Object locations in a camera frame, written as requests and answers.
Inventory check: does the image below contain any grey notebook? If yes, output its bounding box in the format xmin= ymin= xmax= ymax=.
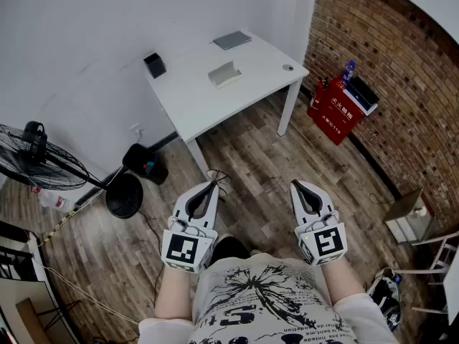
xmin=213 ymin=30 xmax=252 ymax=51

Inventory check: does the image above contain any person's left forearm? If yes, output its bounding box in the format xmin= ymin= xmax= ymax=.
xmin=153 ymin=263 xmax=202 ymax=325

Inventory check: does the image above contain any blue water bottle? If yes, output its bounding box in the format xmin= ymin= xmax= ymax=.
xmin=340 ymin=60 xmax=356 ymax=87

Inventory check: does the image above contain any brown wooden board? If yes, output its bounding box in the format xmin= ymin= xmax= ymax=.
xmin=0 ymin=277 xmax=70 ymax=344

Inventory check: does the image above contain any black and white bag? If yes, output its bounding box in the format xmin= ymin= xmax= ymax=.
xmin=366 ymin=267 xmax=403 ymax=333

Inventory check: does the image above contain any black shelf unit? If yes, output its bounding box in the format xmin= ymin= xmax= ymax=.
xmin=0 ymin=220 xmax=48 ymax=282

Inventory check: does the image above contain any clear plastic bottle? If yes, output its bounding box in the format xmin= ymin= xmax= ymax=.
xmin=37 ymin=188 xmax=77 ymax=213

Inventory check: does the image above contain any white glasses case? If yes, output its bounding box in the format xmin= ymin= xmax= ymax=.
xmin=207 ymin=60 xmax=243 ymax=90

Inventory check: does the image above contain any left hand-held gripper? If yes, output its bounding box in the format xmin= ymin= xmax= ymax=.
xmin=161 ymin=181 xmax=220 ymax=274

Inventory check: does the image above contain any black and white box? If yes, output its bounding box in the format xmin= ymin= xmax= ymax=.
xmin=342 ymin=76 xmax=380 ymax=116

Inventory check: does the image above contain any black pedestal fan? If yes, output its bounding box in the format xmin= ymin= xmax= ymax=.
xmin=0 ymin=120 xmax=145 ymax=219

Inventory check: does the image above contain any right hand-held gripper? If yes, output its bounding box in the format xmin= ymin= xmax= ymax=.
xmin=289 ymin=179 xmax=348 ymax=267

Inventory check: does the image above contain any person's right forearm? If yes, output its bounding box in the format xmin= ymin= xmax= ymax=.
xmin=318 ymin=256 xmax=369 ymax=306

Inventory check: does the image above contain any yellow and black cable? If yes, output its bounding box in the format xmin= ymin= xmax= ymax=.
xmin=42 ymin=208 xmax=79 ymax=246

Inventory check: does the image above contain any black square pen holder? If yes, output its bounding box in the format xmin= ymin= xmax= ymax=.
xmin=143 ymin=52 xmax=167 ymax=80

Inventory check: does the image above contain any white table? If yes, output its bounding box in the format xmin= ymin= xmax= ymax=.
xmin=145 ymin=30 xmax=311 ymax=183

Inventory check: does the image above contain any white chair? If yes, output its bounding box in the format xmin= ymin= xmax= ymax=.
xmin=394 ymin=230 xmax=459 ymax=315

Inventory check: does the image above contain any person's black trouser leg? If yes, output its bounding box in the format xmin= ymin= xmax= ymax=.
xmin=209 ymin=234 xmax=252 ymax=269

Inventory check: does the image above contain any red fire extinguisher cabinet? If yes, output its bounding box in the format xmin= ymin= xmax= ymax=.
xmin=313 ymin=75 xmax=366 ymax=146

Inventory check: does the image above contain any red fire extinguisher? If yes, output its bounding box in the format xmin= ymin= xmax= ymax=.
xmin=306 ymin=77 xmax=329 ymax=119

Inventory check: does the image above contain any white printed shirt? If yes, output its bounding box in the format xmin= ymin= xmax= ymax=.
xmin=138 ymin=252 xmax=399 ymax=344

